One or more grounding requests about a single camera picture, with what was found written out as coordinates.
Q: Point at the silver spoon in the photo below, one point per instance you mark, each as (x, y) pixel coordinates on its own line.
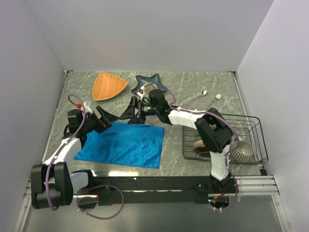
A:
(202, 94)

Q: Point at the silver fork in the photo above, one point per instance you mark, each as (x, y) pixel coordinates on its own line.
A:
(214, 100)

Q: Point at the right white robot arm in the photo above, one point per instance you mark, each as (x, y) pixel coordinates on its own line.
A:
(215, 132)

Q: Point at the black wire dish rack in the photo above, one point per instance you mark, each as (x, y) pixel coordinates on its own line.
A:
(249, 129)

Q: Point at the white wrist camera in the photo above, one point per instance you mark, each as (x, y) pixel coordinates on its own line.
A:
(85, 106)
(143, 91)

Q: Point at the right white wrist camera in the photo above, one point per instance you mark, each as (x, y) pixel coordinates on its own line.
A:
(143, 91)

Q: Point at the grey ribbed mug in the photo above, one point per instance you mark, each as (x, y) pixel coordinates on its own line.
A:
(240, 151)

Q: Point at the dark blue star dish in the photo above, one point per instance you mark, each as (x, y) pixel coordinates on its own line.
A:
(154, 80)

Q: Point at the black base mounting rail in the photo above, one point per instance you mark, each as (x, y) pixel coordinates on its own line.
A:
(156, 189)

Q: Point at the blue cloth napkin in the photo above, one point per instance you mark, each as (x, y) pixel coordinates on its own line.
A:
(123, 144)

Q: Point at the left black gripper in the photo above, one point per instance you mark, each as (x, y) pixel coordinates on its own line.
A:
(106, 119)

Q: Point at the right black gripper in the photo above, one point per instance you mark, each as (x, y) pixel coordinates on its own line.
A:
(130, 113)

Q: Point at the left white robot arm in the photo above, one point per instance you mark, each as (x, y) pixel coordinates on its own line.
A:
(52, 184)

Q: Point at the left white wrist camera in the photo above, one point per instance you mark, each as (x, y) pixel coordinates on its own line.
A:
(85, 106)

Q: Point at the orange woven basket tray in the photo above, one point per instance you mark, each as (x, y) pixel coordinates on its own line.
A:
(107, 86)

